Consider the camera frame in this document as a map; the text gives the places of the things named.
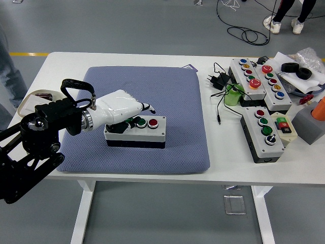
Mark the purple-edged white card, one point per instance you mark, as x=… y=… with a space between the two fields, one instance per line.
x=189 y=67

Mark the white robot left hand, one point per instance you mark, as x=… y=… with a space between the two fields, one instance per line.
x=116 y=106

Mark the clear bubble wrap bag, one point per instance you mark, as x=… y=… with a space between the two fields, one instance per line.
x=311 y=57

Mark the five-button grey control box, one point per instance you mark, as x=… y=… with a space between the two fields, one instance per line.
x=256 y=94
x=281 y=101

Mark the grey block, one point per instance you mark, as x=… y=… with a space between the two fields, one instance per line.
x=307 y=124

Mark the white wall switch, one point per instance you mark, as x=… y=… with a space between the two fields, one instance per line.
x=33 y=103

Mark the blue-grey padded mat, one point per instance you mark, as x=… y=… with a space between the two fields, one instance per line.
x=152 y=89

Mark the person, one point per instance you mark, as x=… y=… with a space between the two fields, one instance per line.
x=10 y=76
x=281 y=10

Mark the cream three-button switch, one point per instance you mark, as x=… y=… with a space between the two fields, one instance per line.
x=283 y=125

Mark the white paper sheet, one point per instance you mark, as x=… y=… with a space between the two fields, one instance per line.
x=304 y=85

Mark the four-button grey control box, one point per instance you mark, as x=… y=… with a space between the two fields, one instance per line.
x=152 y=134
x=271 y=150

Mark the small black device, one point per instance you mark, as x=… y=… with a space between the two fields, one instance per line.
x=262 y=60

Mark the green plastic cup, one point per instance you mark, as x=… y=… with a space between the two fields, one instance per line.
x=231 y=97

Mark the white table leg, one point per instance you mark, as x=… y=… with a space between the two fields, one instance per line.
x=83 y=211
x=262 y=216

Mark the clear floor plate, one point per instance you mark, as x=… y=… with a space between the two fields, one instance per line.
x=234 y=204

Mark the cream tray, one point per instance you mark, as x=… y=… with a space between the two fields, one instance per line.
x=20 y=109

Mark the orange cylinder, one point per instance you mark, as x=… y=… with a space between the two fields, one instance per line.
x=320 y=109

